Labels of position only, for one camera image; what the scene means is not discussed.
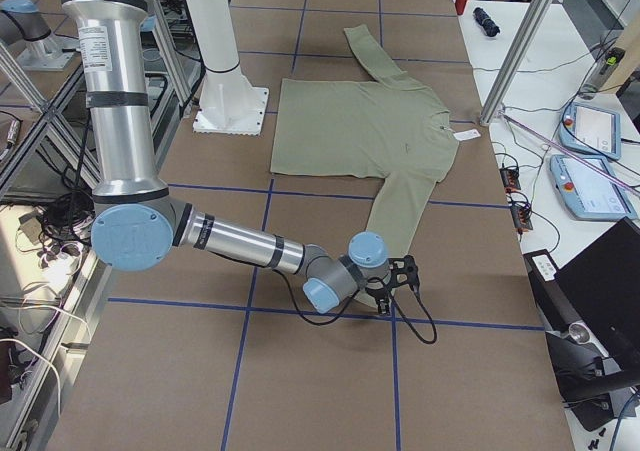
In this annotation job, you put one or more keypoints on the clear water bottle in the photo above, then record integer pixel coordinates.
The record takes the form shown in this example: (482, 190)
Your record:
(603, 70)

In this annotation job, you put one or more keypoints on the aluminium frame post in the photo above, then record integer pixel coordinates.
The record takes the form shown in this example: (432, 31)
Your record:
(532, 20)

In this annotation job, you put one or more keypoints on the olive green long-sleeve shirt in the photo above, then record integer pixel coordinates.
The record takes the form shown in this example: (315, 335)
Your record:
(392, 127)

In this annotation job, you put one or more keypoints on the near blue teach pendant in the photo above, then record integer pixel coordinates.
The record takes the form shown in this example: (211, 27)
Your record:
(587, 191)

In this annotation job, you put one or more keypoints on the black laptop computer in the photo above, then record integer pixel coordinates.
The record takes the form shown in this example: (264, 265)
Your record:
(602, 284)

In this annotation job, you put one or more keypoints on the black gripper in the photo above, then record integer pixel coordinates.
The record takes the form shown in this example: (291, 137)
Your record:
(376, 289)

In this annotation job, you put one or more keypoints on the blue teach pendant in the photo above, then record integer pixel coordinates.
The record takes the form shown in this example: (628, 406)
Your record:
(591, 130)
(587, 191)

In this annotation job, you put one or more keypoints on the white paper price tag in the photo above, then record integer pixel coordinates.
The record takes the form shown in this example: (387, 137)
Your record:
(466, 135)

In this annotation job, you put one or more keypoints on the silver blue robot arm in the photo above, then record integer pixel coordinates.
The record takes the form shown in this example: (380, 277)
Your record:
(21, 21)
(138, 222)

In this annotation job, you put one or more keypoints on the folded dark blue umbrella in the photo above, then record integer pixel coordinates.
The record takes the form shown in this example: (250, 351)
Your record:
(486, 23)

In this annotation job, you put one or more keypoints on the far blue teach pendant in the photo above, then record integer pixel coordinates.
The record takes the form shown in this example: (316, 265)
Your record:
(591, 130)

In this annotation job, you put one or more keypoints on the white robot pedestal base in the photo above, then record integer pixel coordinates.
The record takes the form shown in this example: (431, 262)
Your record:
(228, 103)

